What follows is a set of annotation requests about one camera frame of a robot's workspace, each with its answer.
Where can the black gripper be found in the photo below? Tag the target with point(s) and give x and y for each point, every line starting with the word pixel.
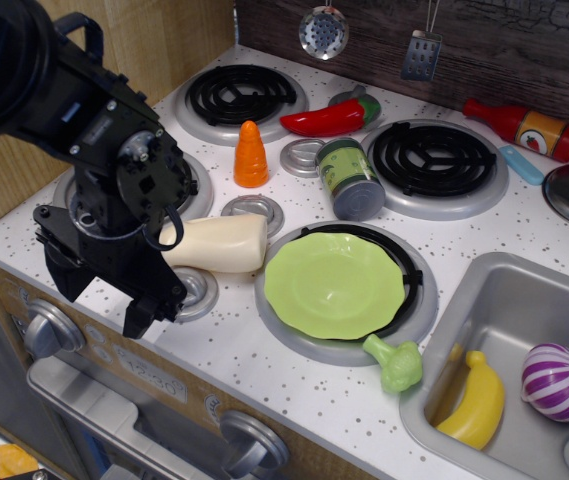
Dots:
pixel 74 258

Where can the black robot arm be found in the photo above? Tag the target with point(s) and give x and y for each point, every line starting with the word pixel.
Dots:
pixel 130 175

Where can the orange toy carrot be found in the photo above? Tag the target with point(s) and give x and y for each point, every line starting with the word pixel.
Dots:
pixel 250 164

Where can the light green plate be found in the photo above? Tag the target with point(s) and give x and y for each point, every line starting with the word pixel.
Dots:
pixel 334 286

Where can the left silver stove knob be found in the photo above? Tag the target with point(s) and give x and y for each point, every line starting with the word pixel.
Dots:
pixel 50 331

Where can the silver stove knob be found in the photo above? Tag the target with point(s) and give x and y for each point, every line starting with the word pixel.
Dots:
pixel 254 450
pixel 50 331

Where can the oven clock display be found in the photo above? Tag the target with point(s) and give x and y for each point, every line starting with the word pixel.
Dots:
pixel 151 374

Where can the cream toy bottle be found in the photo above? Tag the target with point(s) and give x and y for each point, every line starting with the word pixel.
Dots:
pixel 225 244

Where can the right silver stove knob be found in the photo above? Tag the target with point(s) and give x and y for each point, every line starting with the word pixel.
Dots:
pixel 254 450

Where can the back left black burner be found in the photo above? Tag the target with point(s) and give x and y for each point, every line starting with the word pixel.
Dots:
pixel 231 95

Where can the black burner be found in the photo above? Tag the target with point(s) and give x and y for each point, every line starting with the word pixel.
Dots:
pixel 432 161
pixel 231 95
pixel 412 275

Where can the green labelled toy can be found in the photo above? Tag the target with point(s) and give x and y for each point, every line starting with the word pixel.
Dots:
pixel 348 178

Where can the green toy broccoli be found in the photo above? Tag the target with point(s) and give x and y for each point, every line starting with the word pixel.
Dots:
pixel 401 366

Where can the red toy chili pepper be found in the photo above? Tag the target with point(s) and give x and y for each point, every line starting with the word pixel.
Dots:
pixel 339 119

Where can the front right black burner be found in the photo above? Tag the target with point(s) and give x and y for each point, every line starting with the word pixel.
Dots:
pixel 412 275

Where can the hanging silver strainer spoon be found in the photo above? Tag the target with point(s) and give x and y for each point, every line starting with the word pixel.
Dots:
pixel 323 32

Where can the back right black burner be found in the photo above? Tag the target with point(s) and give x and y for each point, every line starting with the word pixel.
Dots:
pixel 432 161

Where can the yellow toy banana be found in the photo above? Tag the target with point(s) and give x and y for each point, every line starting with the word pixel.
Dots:
pixel 476 418

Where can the hanging silver spatula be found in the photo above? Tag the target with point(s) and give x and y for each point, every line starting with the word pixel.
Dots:
pixel 423 50

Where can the silver sink basin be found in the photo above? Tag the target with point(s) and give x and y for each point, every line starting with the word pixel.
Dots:
pixel 504 306

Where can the purple striped toy onion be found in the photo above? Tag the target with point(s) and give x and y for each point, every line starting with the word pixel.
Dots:
pixel 545 381

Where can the red toy ketchup bottle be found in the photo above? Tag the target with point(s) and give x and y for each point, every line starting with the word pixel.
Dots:
pixel 522 126

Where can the silver oven door handle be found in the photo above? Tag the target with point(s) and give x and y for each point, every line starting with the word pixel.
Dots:
pixel 166 446

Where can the light blue toy handle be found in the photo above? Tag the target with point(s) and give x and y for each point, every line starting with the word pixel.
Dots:
pixel 521 166

